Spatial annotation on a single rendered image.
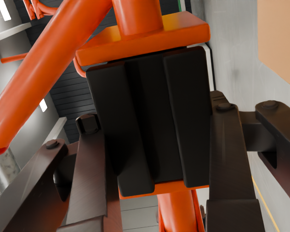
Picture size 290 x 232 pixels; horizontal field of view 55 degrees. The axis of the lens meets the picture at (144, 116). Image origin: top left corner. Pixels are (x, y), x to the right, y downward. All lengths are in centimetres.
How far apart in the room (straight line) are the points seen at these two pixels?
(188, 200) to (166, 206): 1
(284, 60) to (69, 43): 23
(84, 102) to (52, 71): 1190
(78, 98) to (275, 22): 1178
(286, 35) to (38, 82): 24
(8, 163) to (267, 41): 633
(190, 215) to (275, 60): 22
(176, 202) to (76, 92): 1180
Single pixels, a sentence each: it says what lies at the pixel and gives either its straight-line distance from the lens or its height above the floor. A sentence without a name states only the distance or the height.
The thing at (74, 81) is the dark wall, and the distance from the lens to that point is 1179.
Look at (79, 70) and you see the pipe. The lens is 826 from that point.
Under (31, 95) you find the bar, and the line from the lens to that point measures 18.
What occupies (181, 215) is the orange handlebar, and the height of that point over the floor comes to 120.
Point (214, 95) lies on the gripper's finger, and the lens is 16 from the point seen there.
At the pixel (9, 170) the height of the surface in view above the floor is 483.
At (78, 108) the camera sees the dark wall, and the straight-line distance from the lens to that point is 1225.
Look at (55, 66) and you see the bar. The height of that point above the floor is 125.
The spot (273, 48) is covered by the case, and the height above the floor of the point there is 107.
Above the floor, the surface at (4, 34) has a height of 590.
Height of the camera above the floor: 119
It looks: 6 degrees up
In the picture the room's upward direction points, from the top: 100 degrees counter-clockwise
